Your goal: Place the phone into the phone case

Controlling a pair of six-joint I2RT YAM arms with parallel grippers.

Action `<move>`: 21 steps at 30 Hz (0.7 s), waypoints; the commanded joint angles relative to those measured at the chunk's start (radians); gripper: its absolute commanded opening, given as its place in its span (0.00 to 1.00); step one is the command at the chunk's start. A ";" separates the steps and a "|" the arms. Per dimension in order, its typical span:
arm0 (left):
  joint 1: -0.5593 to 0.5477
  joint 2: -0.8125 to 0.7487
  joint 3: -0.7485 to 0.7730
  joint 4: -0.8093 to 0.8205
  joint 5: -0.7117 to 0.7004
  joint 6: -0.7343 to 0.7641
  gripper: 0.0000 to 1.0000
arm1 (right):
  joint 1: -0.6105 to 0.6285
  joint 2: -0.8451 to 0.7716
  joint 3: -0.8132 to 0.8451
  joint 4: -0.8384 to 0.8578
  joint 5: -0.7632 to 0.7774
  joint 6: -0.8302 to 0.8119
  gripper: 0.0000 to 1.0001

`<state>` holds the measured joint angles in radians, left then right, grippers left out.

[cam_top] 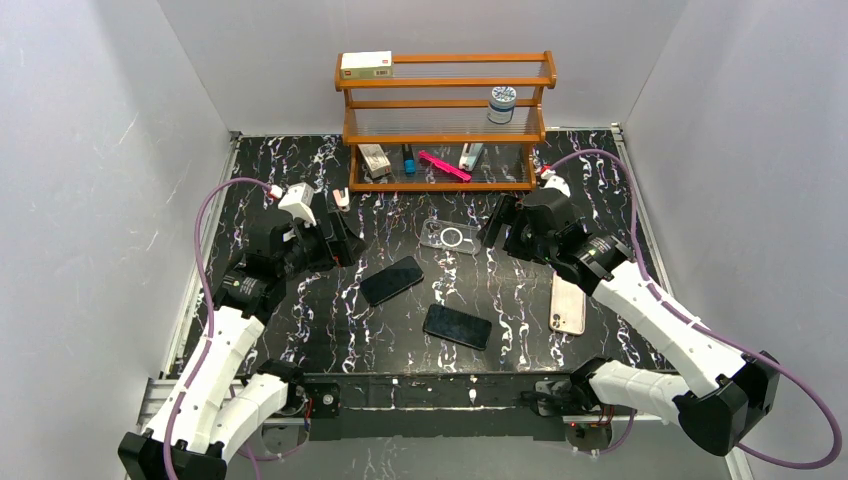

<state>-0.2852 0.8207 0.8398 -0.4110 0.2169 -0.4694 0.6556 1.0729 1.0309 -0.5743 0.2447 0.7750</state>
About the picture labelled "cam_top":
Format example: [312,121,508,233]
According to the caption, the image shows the blue black marker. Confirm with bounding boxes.
[401,144,417,176]

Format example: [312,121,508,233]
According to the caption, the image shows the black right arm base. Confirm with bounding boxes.
[519,380,615,454]

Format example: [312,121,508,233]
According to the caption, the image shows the beige phone case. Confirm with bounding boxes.
[548,273,586,336]

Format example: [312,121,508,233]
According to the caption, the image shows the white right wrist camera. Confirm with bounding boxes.
[539,166,571,198]

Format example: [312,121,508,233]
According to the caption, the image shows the small pink white clip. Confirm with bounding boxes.
[332,187,351,212]

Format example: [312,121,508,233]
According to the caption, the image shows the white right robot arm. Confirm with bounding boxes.
[478,188,779,456]

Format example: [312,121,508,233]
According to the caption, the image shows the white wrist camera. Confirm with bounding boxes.
[539,166,571,198]
[277,182,317,227]

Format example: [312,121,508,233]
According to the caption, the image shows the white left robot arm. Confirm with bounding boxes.
[118,211,365,479]

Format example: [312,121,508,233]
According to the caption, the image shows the aluminium frame rail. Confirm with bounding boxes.
[137,122,757,480]

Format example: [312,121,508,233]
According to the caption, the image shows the black smartphone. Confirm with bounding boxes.
[422,304,493,351]
[359,256,424,306]

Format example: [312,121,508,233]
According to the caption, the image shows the clear magsafe phone case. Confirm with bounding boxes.
[419,219,481,255]

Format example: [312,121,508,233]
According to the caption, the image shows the white cardboard box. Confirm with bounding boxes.
[339,51,393,80]

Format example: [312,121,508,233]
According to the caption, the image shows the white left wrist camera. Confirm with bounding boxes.
[277,182,317,227]

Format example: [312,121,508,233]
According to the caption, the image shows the white blue round jar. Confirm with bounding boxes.
[487,86,517,125]

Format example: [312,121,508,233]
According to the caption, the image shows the pink comb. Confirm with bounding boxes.
[419,151,472,183]

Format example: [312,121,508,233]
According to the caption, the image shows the white teal stapler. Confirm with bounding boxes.
[458,143,484,172]

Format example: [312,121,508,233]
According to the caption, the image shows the wooden three-tier shelf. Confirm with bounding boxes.
[334,50,557,193]

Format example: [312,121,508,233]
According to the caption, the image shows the small grey box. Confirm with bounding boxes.
[358,144,391,179]

